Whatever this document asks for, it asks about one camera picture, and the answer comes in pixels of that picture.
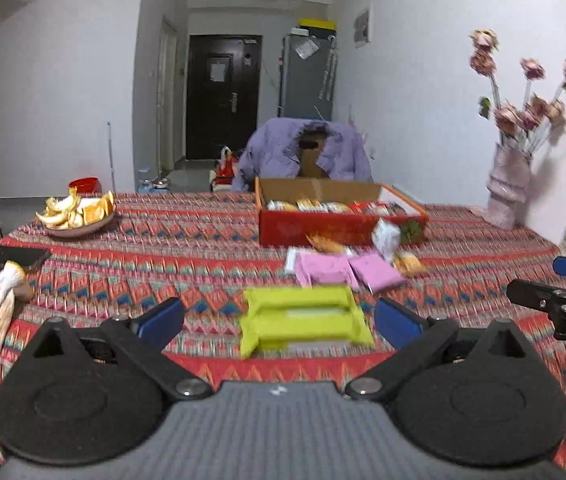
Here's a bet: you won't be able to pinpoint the orange peels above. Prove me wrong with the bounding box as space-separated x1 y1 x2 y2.
36 187 116 231

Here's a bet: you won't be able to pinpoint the red bag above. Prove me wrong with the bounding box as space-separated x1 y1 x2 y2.
213 146 241 186

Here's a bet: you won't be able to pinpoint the grey refrigerator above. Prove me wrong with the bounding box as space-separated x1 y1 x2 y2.
278 34 338 122

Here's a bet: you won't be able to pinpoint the yellow box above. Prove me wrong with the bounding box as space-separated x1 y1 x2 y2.
297 18 338 36

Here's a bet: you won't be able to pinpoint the brown cardboard box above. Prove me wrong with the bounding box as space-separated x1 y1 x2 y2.
295 130 331 180

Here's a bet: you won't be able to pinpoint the purple jacket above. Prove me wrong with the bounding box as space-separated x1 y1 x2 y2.
238 117 374 192

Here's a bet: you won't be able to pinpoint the black phone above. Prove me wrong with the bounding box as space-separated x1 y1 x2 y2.
0 245 53 272

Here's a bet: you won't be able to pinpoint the white interior door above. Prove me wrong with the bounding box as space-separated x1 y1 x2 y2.
157 16 179 171

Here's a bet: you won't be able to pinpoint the pink snack packet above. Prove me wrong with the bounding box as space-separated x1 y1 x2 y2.
350 252 408 295
295 252 361 288

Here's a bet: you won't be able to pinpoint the dried pink flowers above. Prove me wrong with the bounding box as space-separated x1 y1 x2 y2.
469 29 566 153

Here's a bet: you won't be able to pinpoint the pink ribbed vase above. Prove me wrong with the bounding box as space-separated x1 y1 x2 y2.
487 142 534 231

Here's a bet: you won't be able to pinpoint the brown plate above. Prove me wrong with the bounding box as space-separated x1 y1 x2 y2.
43 212 118 238

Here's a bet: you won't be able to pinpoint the wall picture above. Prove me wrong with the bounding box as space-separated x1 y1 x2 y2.
352 4 374 50

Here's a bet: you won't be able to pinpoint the black entrance door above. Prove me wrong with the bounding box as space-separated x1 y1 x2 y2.
185 35 263 162

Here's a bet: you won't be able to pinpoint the clear plastic bag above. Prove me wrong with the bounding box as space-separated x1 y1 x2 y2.
294 36 320 60

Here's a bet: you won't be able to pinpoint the red basin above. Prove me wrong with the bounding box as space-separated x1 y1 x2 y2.
68 176 103 195

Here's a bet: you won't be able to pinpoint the yellow-green snack packet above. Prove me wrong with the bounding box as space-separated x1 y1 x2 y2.
244 285 359 318
239 310 375 360

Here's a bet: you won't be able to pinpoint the hanging white utensils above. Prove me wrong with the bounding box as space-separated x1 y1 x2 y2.
319 40 338 102

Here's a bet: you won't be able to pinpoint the red cardboard box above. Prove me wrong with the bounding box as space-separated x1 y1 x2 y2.
254 177 430 248

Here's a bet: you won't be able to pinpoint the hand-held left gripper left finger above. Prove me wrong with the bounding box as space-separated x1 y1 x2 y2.
16 297 213 402

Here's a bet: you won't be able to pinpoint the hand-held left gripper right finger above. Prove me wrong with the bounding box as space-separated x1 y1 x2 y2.
345 297 541 401

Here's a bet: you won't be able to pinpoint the white silver snack packet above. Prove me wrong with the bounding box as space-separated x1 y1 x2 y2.
372 217 403 261

